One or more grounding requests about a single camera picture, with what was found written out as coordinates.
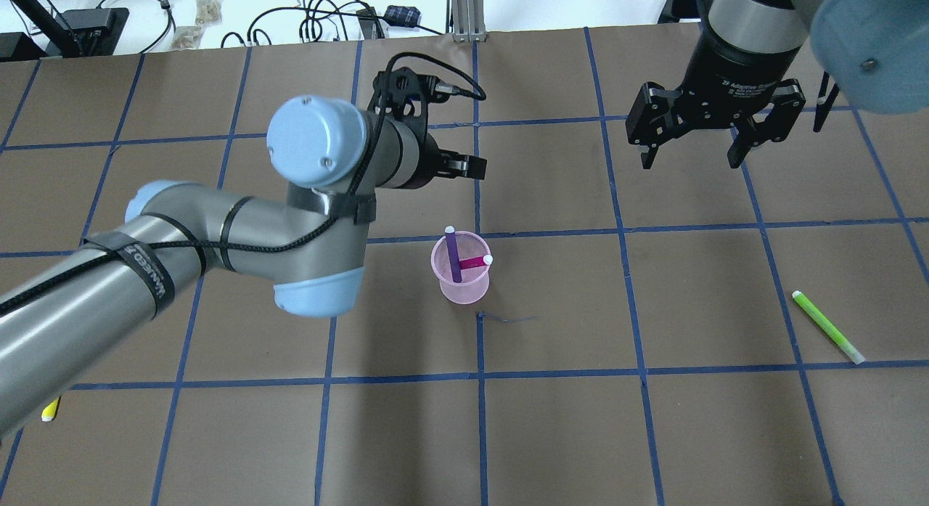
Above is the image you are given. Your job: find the pink mesh cup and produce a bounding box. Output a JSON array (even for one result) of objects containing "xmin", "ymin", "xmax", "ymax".
[{"xmin": 429, "ymin": 230, "xmax": 491, "ymax": 305}]

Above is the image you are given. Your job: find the aluminium frame post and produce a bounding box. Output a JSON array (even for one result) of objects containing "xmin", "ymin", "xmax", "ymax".
[{"xmin": 446, "ymin": 0, "xmax": 488, "ymax": 44}]

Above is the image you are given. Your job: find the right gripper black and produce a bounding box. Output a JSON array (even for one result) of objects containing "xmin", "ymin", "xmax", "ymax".
[{"xmin": 625, "ymin": 38, "xmax": 806, "ymax": 169}]

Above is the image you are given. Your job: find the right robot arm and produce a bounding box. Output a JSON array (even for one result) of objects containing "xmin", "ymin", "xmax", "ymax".
[{"xmin": 625, "ymin": 0, "xmax": 928, "ymax": 169}]

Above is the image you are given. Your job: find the pink pen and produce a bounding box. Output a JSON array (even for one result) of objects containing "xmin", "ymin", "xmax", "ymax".
[{"xmin": 458, "ymin": 254, "xmax": 494, "ymax": 270}]

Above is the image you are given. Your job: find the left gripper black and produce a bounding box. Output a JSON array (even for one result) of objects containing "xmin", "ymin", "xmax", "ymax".
[{"xmin": 406, "ymin": 134, "xmax": 487, "ymax": 189}]

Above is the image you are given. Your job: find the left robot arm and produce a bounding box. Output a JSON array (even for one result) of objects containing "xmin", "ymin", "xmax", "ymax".
[{"xmin": 1, "ymin": 95, "xmax": 487, "ymax": 438}]

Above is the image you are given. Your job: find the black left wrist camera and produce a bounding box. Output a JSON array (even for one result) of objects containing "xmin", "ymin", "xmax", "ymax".
[{"xmin": 367, "ymin": 67, "xmax": 461, "ymax": 126}]

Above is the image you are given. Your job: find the purple pen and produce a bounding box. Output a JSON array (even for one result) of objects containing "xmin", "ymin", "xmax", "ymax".
[{"xmin": 444, "ymin": 225, "xmax": 462, "ymax": 283}]

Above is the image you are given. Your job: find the green pen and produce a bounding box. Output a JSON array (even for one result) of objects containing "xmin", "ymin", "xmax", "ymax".
[{"xmin": 792, "ymin": 290, "xmax": 866, "ymax": 366}]

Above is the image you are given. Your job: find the yellow pen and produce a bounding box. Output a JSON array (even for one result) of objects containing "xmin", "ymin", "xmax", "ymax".
[{"xmin": 41, "ymin": 396, "xmax": 61, "ymax": 423}]

